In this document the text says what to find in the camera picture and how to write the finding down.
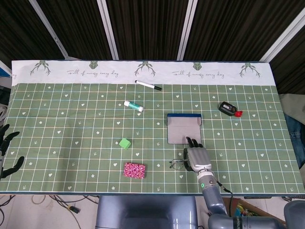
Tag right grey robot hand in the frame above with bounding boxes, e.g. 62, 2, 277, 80
183, 136, 213, 174

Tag thin black metal eyeglasses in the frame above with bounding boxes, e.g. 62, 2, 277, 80
169, 158, 191, 170

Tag blue folding glasses case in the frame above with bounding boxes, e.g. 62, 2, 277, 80
166, 113, 203, 145

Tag white marker black cap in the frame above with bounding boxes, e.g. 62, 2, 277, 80
134, 80, 163, 92

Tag beige garment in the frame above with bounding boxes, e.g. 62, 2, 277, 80
279, 94, 305, 120

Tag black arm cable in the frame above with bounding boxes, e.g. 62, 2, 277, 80
215, 180, 234, 217

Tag cardboard box colourful parts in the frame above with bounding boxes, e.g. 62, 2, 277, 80
228, 198, 270, 218

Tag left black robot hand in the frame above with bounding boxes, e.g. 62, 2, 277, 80
0, 124, 26, 179

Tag black bottle red cap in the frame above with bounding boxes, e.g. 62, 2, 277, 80
218, 101, 244, 117

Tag grey blue robot torso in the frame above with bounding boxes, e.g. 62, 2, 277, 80
95, 196, 198, 229

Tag white green glue stick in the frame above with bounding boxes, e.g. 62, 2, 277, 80
123, 100, 144, 112

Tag green grid tablecloth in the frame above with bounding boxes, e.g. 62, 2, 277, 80
0, 59, 302, 195

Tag white metal partition post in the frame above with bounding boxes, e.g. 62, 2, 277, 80
28, 0, 71, 60
96, 0, 119, 60
176, 0, 201, 61
259, 9, 305, 63

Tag blue jeans garment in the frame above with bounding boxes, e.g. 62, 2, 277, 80
285, 114, 305, 167

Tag pink patterned card deck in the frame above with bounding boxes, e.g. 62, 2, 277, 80
123, 162, 146, 179

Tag green cube block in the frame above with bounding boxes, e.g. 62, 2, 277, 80
118, 137, 132, 150

